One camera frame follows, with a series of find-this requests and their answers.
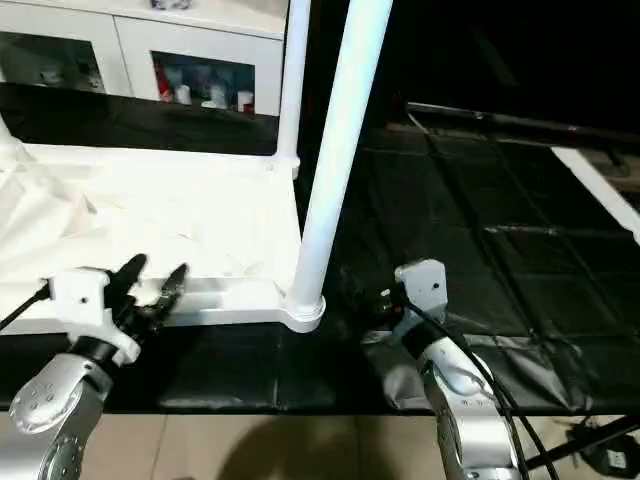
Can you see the white cabinet with glass doors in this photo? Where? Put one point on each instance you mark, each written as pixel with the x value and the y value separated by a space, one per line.
pixel 150 50

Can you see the white plastic table leg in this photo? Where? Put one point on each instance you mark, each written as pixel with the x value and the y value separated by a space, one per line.
pixel 292 80
pixel 335 150

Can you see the black work mat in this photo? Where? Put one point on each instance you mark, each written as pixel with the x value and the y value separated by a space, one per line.
pixel 480 220

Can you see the crumpled silver black object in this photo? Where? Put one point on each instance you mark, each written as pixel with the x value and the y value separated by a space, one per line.
pixel 170 3

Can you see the glossy black long bar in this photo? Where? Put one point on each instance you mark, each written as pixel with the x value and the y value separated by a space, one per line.
pixel 520 120

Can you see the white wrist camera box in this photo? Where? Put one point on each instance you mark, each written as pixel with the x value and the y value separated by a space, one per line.
pixel 85 300
pixel 425 280

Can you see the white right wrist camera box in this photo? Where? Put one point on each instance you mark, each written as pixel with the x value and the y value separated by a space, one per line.
pixel 425 280

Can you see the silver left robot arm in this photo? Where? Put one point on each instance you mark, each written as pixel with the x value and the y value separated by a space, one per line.
pixel 50 410

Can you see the black metal stand leg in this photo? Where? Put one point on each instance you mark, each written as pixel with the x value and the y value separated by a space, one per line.
pixel 590 440

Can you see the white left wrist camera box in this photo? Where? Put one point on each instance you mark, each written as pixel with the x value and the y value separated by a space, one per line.
pixel 85 300

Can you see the black cabinet with orange label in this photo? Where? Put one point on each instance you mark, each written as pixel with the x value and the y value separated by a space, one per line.
pixel 480 50

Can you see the white plastic table top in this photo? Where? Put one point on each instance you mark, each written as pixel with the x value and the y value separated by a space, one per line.
pixel 150 210

